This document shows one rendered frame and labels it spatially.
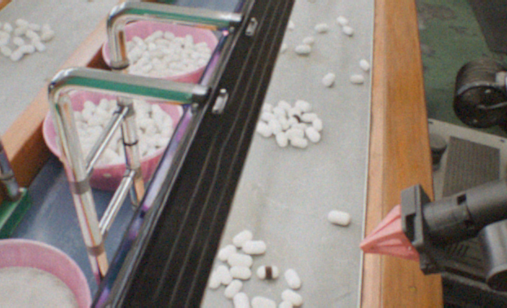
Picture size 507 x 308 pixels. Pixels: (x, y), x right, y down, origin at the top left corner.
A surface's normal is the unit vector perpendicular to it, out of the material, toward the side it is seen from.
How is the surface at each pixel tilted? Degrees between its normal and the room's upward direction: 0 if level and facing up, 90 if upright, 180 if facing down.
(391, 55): 0
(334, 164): 0
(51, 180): 0
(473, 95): 90
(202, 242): 58
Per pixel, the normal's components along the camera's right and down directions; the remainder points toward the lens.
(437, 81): 0.06, -0.74
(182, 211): 0.86, -0.26
